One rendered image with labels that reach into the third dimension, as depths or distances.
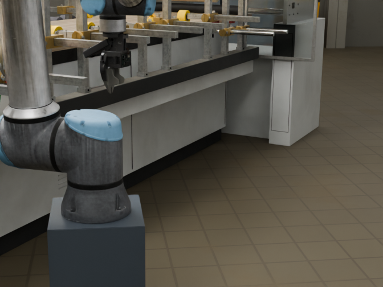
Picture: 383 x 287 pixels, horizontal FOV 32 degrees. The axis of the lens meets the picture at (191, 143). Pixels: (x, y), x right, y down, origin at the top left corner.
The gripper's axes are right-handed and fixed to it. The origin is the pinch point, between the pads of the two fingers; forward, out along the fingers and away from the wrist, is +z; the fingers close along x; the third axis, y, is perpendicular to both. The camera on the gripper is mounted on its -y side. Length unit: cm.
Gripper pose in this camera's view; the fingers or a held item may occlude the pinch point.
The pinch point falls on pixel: (108, 89)
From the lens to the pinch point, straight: 238.9
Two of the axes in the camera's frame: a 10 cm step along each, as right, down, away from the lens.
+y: 9.0, 1.3, -4.2
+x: 4.4, -2.3, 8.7
